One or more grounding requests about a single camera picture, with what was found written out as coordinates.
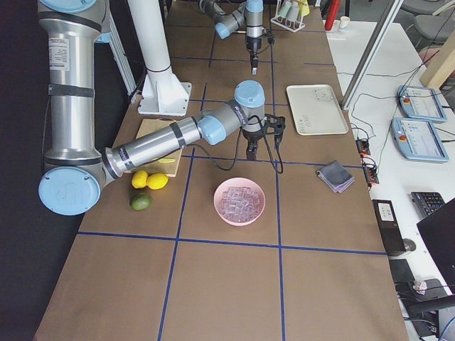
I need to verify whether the white paper cup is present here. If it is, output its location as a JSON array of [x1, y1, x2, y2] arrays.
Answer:
[[338, 16, 350, 29]]

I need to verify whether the green avocado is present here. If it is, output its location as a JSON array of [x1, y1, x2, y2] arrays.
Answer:
[[129, 193, 152, 211]]

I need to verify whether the yellow lemon right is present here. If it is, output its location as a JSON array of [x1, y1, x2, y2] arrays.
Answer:
[[146, 173, 168, 190]]

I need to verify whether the teach pendant far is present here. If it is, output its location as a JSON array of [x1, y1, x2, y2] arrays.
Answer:
[[397, 85, 447, 123]]

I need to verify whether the yellow cup on rack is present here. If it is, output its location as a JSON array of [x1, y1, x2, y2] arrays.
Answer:
[[297, 0, 310, 17]]

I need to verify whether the pale grey cup on rack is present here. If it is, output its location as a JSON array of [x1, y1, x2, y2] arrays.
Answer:
[[286, 2, 299, 22]]

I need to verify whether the cream bear serving tray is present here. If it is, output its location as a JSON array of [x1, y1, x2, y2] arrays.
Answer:
[[286, 85, 348, 136]]

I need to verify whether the aluminium frame post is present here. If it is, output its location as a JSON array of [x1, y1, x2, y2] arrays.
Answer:
[[341, 0, 403, 110]]

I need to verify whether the white wire cup rack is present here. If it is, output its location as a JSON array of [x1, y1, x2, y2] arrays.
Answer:
[[270, 0, 306, 33]]

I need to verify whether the pink bowl of ice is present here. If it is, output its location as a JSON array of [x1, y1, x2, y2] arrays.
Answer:
[[213, 178, 266, 226]]

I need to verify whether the black laptop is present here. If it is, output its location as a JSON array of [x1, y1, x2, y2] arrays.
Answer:
[[417, 199, 454, 293]]

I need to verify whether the grey folded cloth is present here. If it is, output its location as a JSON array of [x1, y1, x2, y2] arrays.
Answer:
[[316, 161, 355, 193]]

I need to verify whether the bamboo cutting board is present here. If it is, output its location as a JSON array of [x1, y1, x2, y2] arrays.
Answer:
[[136, 119, 182, 178]]

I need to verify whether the teach pendant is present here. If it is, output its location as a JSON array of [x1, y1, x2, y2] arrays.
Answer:
[[397, 85, 447, 123], [391, 118, 449, 163]]

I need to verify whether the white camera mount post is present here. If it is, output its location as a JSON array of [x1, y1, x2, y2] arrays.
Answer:
[[128, 0, 192, 117]]

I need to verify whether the black keyboard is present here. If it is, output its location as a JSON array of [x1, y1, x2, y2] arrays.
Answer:
[[411, 192, 445, 217]]

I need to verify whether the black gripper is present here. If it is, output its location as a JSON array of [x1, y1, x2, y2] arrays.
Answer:
[[245, 36, 262, 75], [242, 129, 264, 159]]

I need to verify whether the black box on desk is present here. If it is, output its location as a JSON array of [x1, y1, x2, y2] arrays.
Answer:
[[372, 200, 406, 256]]

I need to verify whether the yellow lemon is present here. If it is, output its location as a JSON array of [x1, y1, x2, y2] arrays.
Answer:
[[146, 173, 168, 190], [131, 170, 149, 189]]

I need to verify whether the red bottle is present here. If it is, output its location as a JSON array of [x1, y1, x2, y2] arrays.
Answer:
[[324, 0, 341, 31]]

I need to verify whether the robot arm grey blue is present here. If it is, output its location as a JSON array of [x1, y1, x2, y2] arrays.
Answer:
[[198, 0, 265, 75], [38, 1, 265, 215]]

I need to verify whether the black computer mouse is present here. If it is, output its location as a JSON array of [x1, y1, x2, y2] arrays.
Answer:
[[402, 238, 417, 252]]

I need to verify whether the yellow lemon left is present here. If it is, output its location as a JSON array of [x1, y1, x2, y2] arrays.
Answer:
[[131, 170, 149, 189]]

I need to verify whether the orange power strip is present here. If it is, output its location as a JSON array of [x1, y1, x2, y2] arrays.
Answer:
[[355, 139, 380, 188]]

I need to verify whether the teach pendant near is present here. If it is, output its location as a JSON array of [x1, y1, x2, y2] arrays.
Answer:
[[391, 118, 449, 163]]

